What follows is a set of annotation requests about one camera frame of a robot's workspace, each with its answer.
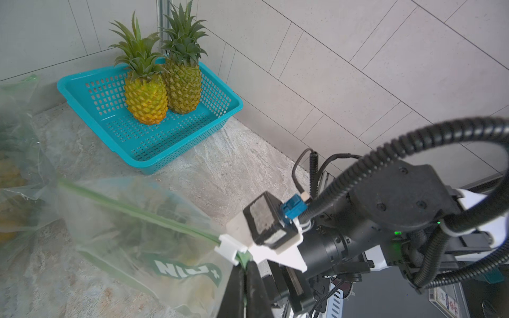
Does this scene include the green pineapple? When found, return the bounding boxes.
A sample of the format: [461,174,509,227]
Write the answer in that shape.
[163,1,207,115]

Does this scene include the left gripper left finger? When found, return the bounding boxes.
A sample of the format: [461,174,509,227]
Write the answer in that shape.
[217,265,245,318]

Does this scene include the yellow pineapple zip bag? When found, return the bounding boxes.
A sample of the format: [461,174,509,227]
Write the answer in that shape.
[56,177,233,317]

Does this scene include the teal plastic basket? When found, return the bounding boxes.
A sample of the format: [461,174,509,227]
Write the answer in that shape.
[57,64,243,175]

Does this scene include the far bagged pineapple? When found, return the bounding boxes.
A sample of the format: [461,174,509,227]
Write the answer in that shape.
[1,132,29,245]

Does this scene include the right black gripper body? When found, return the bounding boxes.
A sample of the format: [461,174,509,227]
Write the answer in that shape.
[274,158,462,315]

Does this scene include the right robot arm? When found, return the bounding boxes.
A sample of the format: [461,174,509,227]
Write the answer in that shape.
[265,161,508,314]

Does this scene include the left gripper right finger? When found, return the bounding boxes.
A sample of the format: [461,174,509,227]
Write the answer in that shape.
[245,261,274,318]

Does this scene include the orange pineapple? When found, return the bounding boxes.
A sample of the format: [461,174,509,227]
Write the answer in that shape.
[111,15,168,125]

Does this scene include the far pineapple zip bag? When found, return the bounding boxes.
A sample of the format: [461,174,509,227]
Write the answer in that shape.
[1,75,58,260]

